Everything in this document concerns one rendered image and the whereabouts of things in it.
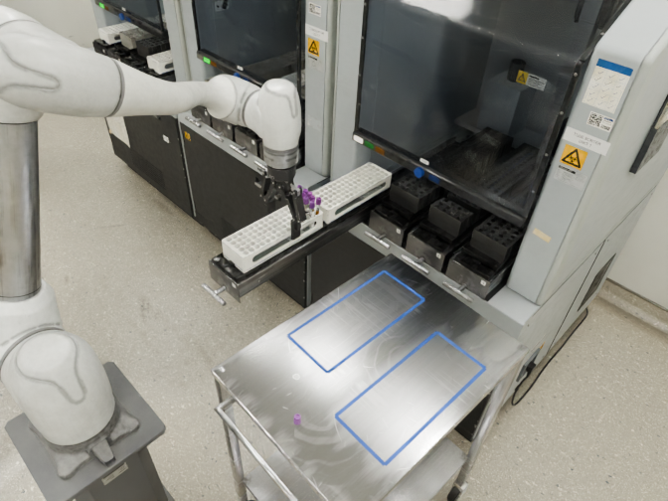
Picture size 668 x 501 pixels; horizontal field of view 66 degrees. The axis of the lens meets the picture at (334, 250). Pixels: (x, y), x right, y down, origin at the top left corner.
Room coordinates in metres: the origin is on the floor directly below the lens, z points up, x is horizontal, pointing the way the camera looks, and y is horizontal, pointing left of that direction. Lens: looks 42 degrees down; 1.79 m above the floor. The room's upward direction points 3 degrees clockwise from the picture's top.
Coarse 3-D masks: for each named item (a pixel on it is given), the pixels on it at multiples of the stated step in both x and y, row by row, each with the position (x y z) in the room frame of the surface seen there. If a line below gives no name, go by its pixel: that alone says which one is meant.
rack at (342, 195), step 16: (352, 176) 1.41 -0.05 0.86; (368, 176) 1.42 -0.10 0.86; (384, 176) 1.42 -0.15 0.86; (320, 192) 1.31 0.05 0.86; (336, 192) 1.33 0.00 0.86; (352, 192) 1.32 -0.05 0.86; (368, 192) 1.38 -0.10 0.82; (320, 208) 1.24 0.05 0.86; (336, 208) 1.24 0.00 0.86; (352, 208) 1.30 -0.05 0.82
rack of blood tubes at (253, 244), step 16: (288, 208) 1.23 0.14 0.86; (256, 224) 1.13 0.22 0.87; (272, 224) 1.14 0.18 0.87; (288, 224) 1.15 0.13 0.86; (304, 224) 1.15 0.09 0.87; (320, 224) 1.19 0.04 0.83; (224, 240) 1.05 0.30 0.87; (240, 240) 1.07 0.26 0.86; (256, 240) 1.07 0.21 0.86; (272, 240) 1.07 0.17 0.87; (288, 240) 1.13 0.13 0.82; (240, 256) 0.99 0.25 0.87; (256, 256) 1.06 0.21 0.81
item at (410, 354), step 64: (320, 320) 0.83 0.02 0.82; (384, 320) 0.84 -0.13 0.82; (448, 320) 0.86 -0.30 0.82; (256, 384) 0.64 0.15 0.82; (320, 384) 0.65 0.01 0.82; (384, 384) 0.66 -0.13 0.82; (448, 384) 0.67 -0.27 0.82; (320, 448) 0.50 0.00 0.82; (384, 448) 0.51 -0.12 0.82; (448, 448) 0.80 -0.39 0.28
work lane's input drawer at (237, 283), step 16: (384, 192) 1.40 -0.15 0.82; (368, 208) 1.33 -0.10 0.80; (336, 224) 1.23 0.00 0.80; (352, 224) 1.27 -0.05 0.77; (304, 240) 1.14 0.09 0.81; (320, 240) 1.17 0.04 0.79; (224, 256) 1.04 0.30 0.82; (272, 256) 1.05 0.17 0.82; (288, 256) 1.08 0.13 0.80; (304, 256) 1.12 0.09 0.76; (224, 272) 1.00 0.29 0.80; (240, 272) 0.98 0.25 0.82; (256, 272) 1.00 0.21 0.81; (272, 272) 1.03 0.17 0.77; (208, 288) 0.98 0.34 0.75; (224, 288) 0.99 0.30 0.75; (240, 288) 0.95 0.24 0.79; (224, 304) 0.93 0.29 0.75
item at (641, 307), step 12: (600, 288) 1.82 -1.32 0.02; (612, 288) 1.79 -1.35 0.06; (624, 288) 1.75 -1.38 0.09; (612, 300) 1.76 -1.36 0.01; (624, 300) 1.74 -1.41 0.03; (636, 300) 1.71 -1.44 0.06; (648, 300) 1.68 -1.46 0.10; (636, 312) 1.69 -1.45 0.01; (648, 312) 1.67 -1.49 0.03; (660, 312) 1.64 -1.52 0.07; (660, 324) 1.62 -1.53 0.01
